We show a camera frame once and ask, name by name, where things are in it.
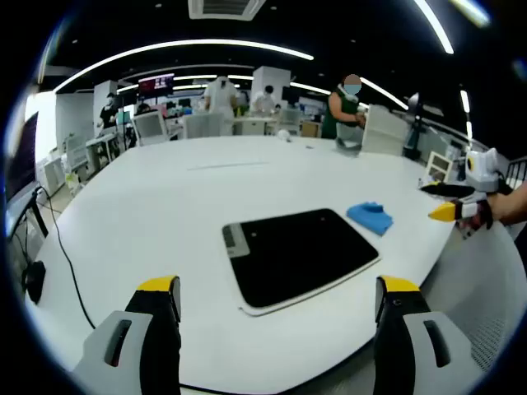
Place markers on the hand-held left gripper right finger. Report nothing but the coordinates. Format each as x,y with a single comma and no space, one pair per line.
395,341

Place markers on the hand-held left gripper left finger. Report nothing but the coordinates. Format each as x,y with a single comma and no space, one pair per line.
156,337

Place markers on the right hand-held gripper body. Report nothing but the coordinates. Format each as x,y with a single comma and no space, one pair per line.
486,173

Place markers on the blue cleaning cloth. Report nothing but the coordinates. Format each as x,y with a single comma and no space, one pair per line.
368,218

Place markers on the black desk lamp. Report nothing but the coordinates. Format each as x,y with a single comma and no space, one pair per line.
413,123

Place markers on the grey mesh office chair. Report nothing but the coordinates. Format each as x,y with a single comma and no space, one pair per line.
481,288

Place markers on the white box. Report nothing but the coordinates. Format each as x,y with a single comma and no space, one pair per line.
383,131

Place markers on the grey metal object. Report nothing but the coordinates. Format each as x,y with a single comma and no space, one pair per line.
348,142

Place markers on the cardboard box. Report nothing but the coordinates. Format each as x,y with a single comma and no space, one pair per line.
311,128

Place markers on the straight ceiling light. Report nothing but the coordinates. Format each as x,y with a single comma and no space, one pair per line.
436,26

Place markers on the white office chair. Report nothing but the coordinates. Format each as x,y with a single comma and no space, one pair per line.
290,120
149,127
203,125

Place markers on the small white object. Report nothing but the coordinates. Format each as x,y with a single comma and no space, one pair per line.
284,135

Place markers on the white shelf cabinet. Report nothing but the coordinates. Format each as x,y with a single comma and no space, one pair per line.
88,156

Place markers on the dark large monitor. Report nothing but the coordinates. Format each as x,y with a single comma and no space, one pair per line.
20,156

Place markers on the ceiling air vent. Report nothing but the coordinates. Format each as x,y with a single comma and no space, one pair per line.
224,9

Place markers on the long curved ceiling light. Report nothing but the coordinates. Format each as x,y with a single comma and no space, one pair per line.
185,43

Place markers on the white picture frame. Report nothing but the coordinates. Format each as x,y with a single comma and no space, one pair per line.
439,166

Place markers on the red wall screen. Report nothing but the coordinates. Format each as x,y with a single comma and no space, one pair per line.
156,84

